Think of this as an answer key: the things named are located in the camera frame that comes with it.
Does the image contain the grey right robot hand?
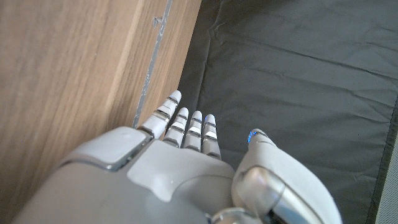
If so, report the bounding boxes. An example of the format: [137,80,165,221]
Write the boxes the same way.
[12,90,343,224]

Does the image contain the wooden panel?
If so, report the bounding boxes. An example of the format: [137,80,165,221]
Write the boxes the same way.
[132,0,174,129]

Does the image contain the black backdrop curtain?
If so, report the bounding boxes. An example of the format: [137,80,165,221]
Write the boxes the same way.
[178,0,398,224]

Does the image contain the grey perforated panel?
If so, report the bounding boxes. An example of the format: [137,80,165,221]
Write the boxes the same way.
[374,130,398,224]

